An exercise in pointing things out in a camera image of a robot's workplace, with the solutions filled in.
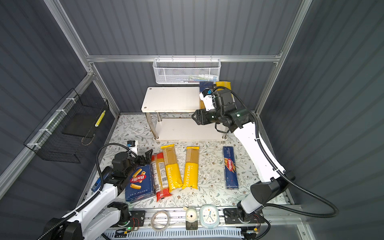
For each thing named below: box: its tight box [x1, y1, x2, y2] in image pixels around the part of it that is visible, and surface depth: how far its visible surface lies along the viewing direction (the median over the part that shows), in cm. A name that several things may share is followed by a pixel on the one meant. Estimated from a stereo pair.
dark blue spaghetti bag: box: [199, 81, 214, 94], surface depth 86 cm
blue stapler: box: [91, 177, 102, 193], surface depth 82 cm
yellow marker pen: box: [94, 110, 106, 127], surface depth 81 cm
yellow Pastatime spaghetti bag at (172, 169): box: [161, 144, 184, 193], surface depth 91 cm
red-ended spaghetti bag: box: [150, 152, 172, 202], surface depth 86 cm
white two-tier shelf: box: [141, 86, 228, 141], surface depth 82 cm
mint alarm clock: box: [199, 204, 220, 229], surface depth 74 cm
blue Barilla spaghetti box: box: [223, 146, 239, 190], surface depth 88 cm
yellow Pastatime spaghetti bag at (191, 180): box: [182, 146, 200, 190], surface depth 90 cm
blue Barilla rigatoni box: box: [125, 164, 156, 202], surface depth 79 cm
